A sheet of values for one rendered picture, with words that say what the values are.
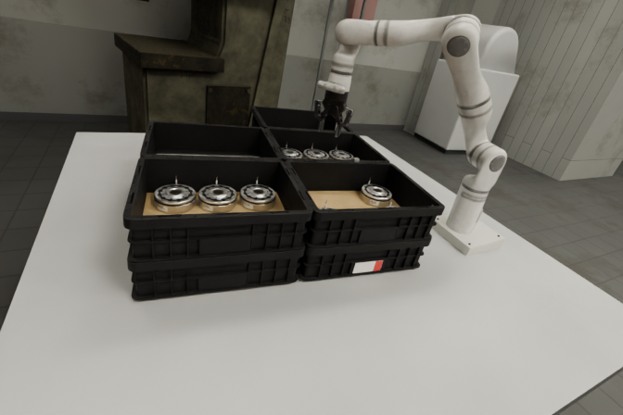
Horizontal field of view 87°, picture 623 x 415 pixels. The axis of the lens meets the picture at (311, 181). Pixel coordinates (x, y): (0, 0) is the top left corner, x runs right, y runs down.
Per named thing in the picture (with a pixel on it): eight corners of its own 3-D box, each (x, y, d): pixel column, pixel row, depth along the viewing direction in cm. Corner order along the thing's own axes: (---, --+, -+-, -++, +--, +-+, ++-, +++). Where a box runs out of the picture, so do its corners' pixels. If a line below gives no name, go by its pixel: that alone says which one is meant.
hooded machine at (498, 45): (449, 136, 537) (489, 28, 465) (487, 155, 479) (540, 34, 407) (410, 136, 499) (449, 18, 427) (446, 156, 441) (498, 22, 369)
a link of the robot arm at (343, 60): (336, 69, 110) (326, 70, 102) (347, 18, 103) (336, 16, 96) (356, 74, 108) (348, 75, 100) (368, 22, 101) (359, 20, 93)
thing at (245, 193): (273, 186, 100) (273, 184, 100) (277, 204, 92) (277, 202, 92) (239, 184, 98) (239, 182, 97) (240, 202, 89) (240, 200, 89)
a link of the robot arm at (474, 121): (475, 87, 101) (498, 95, 93) (488, 153, 116) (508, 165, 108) (450, 103, 101) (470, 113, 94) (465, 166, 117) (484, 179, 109)
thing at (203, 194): (234, 185, 97) (234, 183, 96) (238, 204, 88) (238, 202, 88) (197, 185, 93) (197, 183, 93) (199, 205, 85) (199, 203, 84)
